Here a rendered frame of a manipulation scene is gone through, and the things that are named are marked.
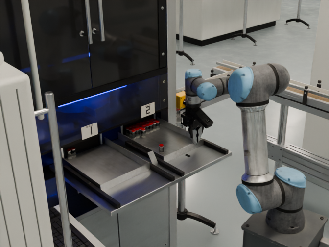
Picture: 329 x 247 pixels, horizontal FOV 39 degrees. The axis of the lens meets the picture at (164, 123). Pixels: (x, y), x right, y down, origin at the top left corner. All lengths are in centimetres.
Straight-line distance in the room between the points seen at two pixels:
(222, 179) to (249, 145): 199
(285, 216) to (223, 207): 152
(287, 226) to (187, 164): 53
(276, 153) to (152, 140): 102
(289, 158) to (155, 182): 126
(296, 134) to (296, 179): 268
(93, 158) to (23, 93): 98
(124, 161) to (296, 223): 79
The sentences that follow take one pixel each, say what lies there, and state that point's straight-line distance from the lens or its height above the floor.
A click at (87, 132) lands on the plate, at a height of 102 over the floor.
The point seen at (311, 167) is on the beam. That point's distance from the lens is 294.
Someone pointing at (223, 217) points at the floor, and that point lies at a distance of 326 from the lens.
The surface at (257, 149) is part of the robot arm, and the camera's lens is 169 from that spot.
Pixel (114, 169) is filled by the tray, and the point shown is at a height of 88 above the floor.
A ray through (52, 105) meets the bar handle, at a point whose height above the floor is 145.
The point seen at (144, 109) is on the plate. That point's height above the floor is 103.
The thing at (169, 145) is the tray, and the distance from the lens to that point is 225.
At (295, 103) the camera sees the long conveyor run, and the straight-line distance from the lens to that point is 282.
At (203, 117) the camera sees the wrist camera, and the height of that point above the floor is 106.
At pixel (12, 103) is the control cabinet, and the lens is 126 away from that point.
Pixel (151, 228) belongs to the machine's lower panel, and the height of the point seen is 30.
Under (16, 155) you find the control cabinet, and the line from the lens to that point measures 132.
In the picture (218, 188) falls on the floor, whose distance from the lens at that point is 355.
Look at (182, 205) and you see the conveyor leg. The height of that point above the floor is 19.
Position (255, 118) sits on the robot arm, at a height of 126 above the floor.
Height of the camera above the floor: 195
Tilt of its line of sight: 25 degrees down
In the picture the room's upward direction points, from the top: 1 degrees counter-clockwise
